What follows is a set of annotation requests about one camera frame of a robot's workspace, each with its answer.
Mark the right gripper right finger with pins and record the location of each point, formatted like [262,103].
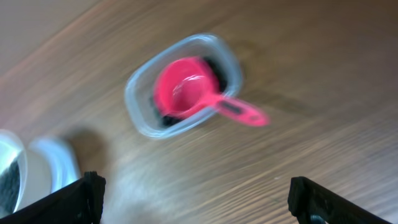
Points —
[311,203]

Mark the clear plastic bean container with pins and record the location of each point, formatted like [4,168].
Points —
[139,91]

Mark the white digital kitchen scale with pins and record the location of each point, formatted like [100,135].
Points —
[61,158]

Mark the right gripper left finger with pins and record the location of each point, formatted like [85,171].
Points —
[78,203]

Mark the white bowl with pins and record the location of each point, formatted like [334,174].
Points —
[25,175]

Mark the pink measuring scoop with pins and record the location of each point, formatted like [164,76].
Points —
[187,86]

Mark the black beans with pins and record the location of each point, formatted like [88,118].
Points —
[10,185]

